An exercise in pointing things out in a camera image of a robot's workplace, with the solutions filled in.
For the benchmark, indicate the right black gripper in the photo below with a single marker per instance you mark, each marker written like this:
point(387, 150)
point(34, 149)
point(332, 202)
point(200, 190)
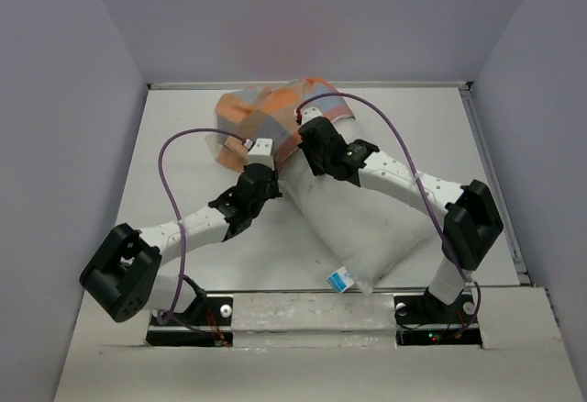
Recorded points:
point(316, 168)

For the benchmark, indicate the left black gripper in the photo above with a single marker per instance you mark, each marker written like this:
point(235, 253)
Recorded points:
point(273, 193)

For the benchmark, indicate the orange blue checked pillowcase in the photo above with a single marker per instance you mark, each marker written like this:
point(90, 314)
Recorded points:
point(268, 112)

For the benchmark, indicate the white pillow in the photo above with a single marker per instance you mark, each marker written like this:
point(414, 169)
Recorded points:
point(368, 232)

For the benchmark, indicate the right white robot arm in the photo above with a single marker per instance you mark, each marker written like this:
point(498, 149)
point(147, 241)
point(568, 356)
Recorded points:
point(465, 215)

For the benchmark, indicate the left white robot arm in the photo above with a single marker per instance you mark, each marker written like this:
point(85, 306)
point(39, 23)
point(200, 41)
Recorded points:
point(135, 269)

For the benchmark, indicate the white pillow label tag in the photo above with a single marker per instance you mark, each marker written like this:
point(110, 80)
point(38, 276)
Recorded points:
point(340, 281)

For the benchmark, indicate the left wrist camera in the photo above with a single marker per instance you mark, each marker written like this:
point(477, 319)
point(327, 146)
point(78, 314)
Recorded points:
point(260, 152)

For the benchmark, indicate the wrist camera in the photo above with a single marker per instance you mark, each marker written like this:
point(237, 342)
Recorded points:
point(260, 152)
point(305, 113)

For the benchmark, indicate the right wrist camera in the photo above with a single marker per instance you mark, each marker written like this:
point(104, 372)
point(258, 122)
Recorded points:
point(305, 113)

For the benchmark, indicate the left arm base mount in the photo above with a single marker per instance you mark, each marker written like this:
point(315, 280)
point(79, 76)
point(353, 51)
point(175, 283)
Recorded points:
point(206, 323)

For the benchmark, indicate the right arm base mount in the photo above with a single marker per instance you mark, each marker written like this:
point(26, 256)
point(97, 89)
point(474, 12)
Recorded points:
point(421, 320)

